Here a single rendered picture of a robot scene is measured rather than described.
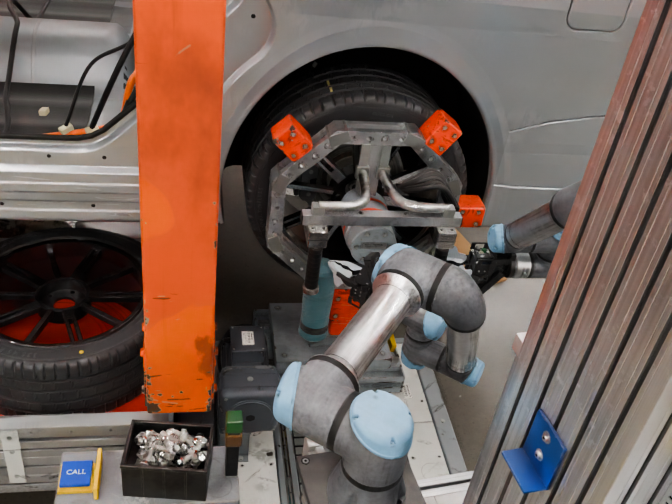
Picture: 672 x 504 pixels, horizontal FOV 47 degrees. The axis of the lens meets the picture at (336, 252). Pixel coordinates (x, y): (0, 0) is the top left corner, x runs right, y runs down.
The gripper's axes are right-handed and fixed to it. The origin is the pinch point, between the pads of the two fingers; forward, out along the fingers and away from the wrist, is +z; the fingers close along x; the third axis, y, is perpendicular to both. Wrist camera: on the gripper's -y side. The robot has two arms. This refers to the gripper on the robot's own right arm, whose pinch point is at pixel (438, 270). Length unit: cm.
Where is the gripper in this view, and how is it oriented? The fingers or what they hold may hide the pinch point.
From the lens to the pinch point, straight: 209.6
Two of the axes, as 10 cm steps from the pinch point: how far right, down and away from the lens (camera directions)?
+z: -9.8, 0.0, -1.9
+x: 1.4, 6.8, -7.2
